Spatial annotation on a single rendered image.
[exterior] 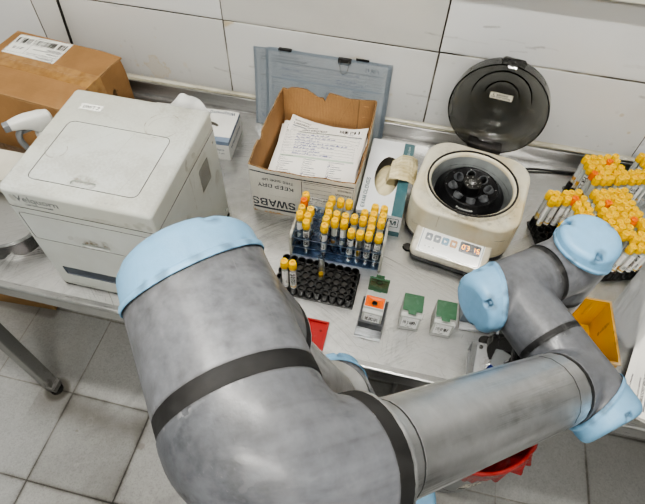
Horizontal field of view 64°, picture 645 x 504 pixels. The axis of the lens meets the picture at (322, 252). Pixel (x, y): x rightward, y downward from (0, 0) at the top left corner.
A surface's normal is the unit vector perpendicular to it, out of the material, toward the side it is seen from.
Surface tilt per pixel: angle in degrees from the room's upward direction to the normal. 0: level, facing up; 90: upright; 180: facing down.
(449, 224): 90
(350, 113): 88
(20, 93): 2
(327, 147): 2
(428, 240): 25
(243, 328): 16
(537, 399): 32
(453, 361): 0
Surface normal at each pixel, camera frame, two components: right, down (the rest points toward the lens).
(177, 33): -0.22, 0.79
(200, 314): -0.03, -0.55
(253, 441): 0.14, -0.22
